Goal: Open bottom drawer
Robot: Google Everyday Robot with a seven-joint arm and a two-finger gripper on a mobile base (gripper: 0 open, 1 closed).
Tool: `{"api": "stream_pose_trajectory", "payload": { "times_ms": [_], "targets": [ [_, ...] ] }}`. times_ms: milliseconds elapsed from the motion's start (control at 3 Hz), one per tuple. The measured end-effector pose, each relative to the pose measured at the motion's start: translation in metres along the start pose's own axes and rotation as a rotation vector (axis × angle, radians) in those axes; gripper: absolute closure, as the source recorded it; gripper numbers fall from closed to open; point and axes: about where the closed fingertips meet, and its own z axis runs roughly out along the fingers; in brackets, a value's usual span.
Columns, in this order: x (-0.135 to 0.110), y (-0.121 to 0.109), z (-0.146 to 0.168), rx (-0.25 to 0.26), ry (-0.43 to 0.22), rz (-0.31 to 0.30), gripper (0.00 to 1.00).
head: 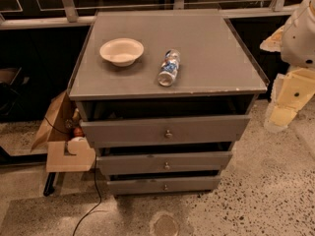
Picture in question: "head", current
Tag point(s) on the grey top drawer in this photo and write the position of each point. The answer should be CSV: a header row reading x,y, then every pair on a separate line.
x,y
165,131

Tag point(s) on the grey bottom drawer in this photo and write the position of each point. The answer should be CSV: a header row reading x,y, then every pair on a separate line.
x,y
163,185

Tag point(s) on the white paper bowl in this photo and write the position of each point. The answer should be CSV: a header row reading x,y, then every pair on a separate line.
x,y
121,52

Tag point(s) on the brown cardboard box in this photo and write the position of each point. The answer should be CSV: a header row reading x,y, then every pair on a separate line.
x,y
65,152

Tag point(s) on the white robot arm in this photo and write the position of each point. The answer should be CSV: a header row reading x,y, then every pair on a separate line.
x,y
295,41

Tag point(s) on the grey drawer cabinet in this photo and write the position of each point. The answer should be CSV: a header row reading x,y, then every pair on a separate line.
x,y
216,77

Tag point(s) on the clear plastic water bottle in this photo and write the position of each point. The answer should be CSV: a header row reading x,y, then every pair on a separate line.
x,y
169,68

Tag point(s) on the white metal window railing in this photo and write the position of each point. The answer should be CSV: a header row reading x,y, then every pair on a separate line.
x,y
26,14

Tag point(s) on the black post foot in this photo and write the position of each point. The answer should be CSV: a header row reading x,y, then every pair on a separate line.
x,y
49,189

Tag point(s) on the grey middle drawer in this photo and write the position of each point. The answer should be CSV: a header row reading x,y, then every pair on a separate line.
x,y
163,162

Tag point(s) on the grey drawer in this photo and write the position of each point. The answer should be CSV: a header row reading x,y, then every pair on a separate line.
x,y
163,185
165,131
163,162

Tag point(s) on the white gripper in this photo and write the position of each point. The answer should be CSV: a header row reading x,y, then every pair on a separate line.
x,y
299,39

